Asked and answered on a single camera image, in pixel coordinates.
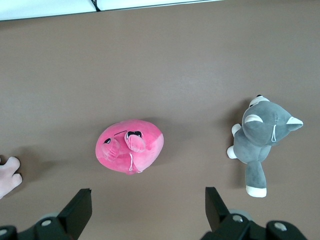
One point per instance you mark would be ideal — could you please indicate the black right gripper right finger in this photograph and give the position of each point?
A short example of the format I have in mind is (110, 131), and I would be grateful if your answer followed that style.
(217, 212)

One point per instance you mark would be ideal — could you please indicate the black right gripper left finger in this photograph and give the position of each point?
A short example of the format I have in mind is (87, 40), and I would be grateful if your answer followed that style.
(76, 212)

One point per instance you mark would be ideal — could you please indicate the pink round plush toy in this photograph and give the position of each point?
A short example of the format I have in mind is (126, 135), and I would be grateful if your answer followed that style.
(140, 152)

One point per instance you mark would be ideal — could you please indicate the small white pink plush toy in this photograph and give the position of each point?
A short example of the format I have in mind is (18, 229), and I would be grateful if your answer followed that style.
(7, 175)

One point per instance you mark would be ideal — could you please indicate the grey white husky plush toy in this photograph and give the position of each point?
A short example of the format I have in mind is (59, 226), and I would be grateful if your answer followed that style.
(257, 140)

